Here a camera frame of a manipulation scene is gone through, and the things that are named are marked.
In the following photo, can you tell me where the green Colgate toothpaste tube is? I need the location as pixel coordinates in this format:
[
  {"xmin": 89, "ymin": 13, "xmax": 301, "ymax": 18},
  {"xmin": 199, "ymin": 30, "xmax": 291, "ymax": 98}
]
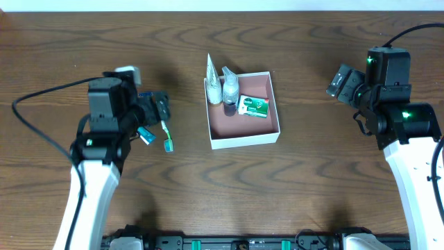
[{"xmin": 137, "ymin": 126, "xmax": 156, "ymax": 145}]

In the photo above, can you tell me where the white shampoo tube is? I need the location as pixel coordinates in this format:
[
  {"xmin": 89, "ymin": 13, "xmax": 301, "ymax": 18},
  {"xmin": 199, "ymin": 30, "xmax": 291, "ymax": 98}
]
[{"xmin": 206, "ymin": 54, "xmax": 222, "ymax": 105}]

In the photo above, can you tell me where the clear foam pump bottle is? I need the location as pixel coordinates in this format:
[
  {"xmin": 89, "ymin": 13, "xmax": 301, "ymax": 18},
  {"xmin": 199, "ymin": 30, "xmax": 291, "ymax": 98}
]
[{"xmin": 222, "ymin": 67, "xmax": 239, "ymax": 117}]

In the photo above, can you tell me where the green and white soap box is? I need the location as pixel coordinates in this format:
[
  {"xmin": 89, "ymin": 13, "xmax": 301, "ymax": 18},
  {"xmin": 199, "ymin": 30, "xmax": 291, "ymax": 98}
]
[{"xmin": 237, "ymin": 95, "xmax": 269, "ymax": 118}]

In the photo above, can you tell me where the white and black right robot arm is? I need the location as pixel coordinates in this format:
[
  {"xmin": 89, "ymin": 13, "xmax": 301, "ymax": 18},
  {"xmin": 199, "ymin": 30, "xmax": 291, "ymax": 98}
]
[{"xmin": 326, "ymin": 47, "xmax": 443, "ymax": 249}]

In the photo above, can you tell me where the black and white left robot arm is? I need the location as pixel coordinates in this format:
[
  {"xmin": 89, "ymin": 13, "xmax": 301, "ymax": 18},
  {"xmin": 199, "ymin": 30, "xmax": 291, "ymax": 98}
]
[{"xmin": 54, "ymin": 66, "xmax": 171, "ymax": 249}]

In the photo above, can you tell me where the blue disposable razor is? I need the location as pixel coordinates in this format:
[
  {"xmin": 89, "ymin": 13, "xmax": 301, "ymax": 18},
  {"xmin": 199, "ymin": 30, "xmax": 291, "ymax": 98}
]
[{"xmin": 138, "ymin": 92, "xmax": 153, "ymax": 98}]

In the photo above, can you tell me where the green and white toothbrush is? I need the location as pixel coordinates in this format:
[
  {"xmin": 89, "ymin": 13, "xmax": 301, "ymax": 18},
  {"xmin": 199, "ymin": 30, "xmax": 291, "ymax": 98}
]
[{"xmin": 161, "ymin": 120, "xmax": 174, "ymax": 153}]

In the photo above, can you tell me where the white box with pink interior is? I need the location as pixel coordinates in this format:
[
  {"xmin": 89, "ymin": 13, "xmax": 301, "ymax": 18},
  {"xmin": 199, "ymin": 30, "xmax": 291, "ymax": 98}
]
[{"xmin": 206, "ymin": 72, "xmax": 280, "ymax": 149}]

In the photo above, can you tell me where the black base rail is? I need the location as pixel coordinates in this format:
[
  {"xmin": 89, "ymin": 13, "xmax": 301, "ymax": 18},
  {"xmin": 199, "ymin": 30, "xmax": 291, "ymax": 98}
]
[{"xmin": 99, "ymin": 225, "xmax": 411, "ymax": 250}]

